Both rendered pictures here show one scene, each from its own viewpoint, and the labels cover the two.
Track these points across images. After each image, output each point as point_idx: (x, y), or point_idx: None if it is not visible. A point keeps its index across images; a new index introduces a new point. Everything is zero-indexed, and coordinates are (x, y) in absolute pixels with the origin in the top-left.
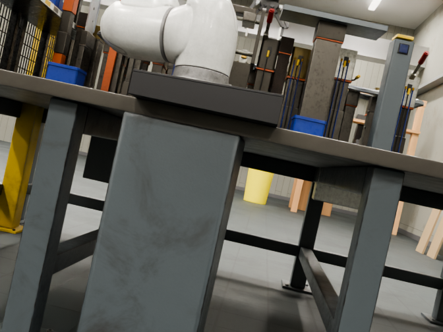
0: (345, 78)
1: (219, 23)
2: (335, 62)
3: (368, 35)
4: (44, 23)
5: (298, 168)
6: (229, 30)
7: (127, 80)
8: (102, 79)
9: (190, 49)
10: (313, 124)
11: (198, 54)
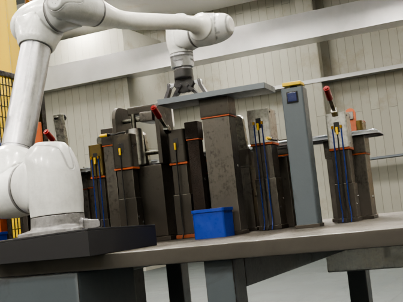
0: (262, 141)
1: (48, 171)
2: (228, 137)
3: (261, 93)
4: None
5: None
6: (60, 172)
7: None
8: None
9: (32, 202)
10: (211, 214)
11: (38, 205)
